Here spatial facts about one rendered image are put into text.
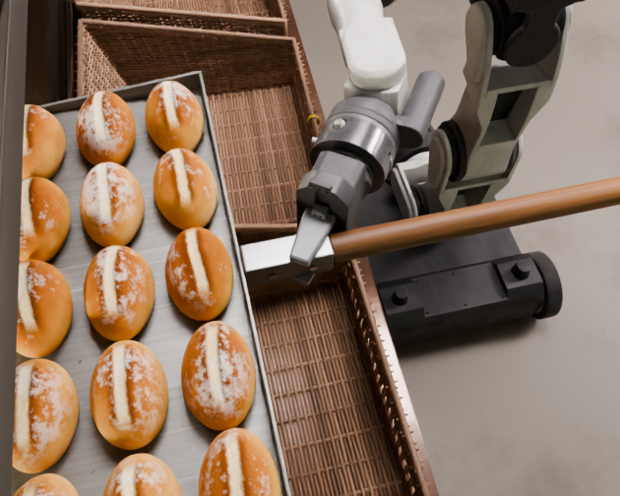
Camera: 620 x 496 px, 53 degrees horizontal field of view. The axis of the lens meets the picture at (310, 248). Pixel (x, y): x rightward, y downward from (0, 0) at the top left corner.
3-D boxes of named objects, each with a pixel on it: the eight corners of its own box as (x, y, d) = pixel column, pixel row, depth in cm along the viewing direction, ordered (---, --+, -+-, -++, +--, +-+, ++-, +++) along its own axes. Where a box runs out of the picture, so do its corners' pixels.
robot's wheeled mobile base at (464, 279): (321, 184, 213) (322, 116, 185) (464, 157, 220) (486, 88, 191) (372, 355, 181) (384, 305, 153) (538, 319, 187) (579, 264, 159)
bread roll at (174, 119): (143, 104, 75) (132, 70, 71) (197, 93, 76) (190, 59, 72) (155, 167, 70) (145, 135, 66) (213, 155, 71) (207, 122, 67)
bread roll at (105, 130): (83, 111, 75) (68, 77, 70) (138, 105, 75) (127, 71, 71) (79, 178, 70) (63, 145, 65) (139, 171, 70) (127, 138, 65)
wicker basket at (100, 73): (112, 305, 128) (68, 232, 104) (108, 106, 157) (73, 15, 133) (343, 268, 133) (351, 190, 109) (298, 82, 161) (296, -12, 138)
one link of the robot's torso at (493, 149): (424, 151, 153) (464, -18, 114) (491, 138, 156) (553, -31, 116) (446, 199, 146) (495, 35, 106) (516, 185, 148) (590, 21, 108)
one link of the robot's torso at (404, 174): (387, 184, 190) (392, 156, 178) (449, 172, 192) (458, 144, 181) (407, 240, 179) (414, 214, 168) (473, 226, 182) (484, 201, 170)
